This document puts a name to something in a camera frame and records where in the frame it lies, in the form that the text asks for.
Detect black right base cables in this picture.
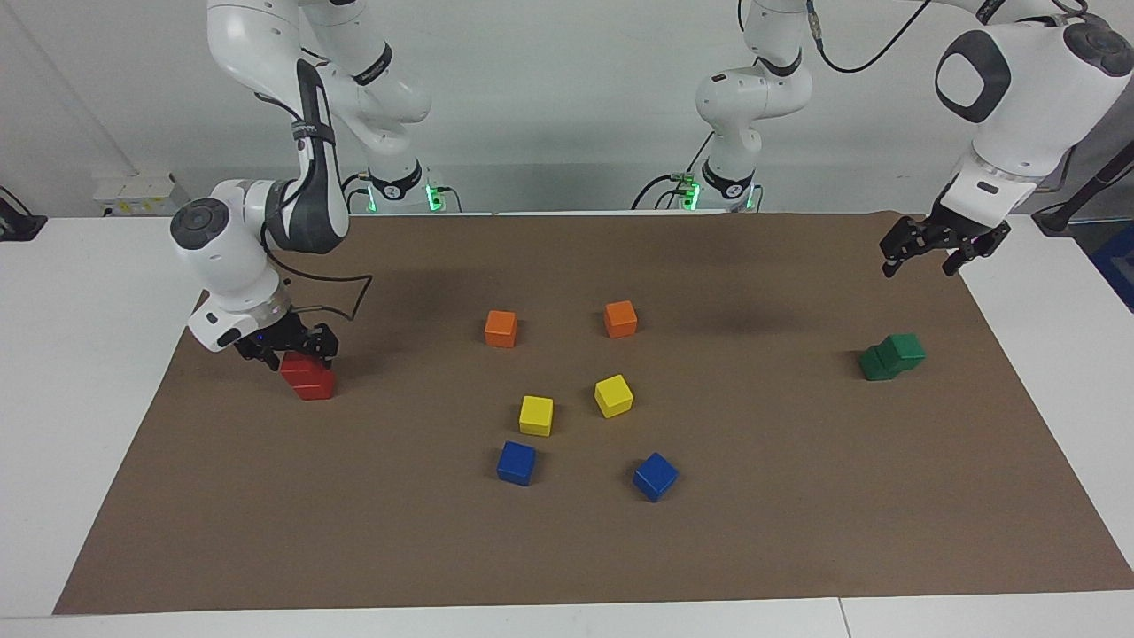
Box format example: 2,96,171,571
339,171,373,215

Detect yellow wooden cube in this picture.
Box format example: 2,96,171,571
594,374,635,419
519,395,555,437

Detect blue crate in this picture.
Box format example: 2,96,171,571
1091,222,1134,313

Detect brown table mat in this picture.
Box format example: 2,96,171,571
53,211,1134,615

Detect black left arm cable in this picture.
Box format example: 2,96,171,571
804,0,931,75

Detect white power strip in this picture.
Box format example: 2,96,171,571
93,173,191,217

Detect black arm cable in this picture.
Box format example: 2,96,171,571
257,89,373,324
804,0,931,75

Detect black base cables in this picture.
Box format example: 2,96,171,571
339,171,373,215
631,133,714,211

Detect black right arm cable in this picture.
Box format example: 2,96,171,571
257,89,373,324

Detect black flat device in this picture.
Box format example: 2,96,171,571
0,186,47,242

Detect black left base cables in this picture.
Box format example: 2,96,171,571
631,133,714,211

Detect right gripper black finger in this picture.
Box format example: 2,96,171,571
299,323,339,362
235,339,284,371

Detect blue wooden cube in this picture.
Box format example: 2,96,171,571
496,440,538,487
633,452,680,503

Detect green wooden cube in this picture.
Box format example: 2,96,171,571
858,346,900,383
877,333,928,373

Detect black stand with pole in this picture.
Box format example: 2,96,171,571
1032,140,1134,237

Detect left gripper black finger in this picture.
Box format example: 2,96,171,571
942,226,1012,277
880,215,931,278

